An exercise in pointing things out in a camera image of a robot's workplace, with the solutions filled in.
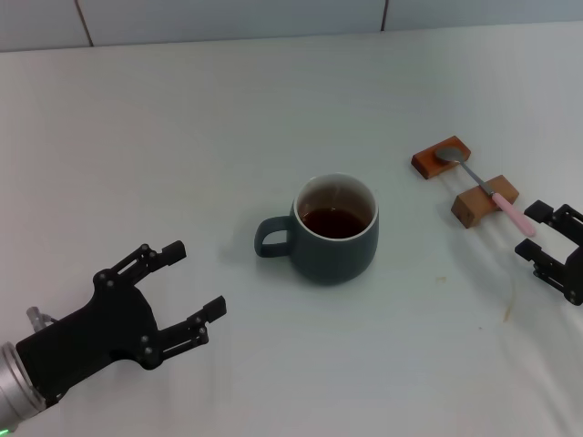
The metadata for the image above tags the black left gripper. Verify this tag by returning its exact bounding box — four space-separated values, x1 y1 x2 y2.
15 239 228 406

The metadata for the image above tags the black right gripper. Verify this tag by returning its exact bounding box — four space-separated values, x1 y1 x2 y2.
514 199 583 306

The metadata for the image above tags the pink handled metal spoon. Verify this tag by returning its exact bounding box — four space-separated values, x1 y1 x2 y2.
433 146 537 237

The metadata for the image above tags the grey ceramic cup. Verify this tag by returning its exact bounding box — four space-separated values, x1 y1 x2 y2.
252 171 380 287

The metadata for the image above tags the light brown wooden rest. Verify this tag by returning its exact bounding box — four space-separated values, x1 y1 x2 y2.
450 174 520 229

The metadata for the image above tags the reddish brown wooden block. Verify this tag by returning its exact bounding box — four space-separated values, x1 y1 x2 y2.
412 135 472 180

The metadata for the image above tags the dark brown tea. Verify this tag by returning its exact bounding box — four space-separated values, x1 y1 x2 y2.
301 208 368 240

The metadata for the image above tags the left gripper cable connector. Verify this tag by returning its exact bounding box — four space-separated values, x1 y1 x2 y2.
26 307 60 333

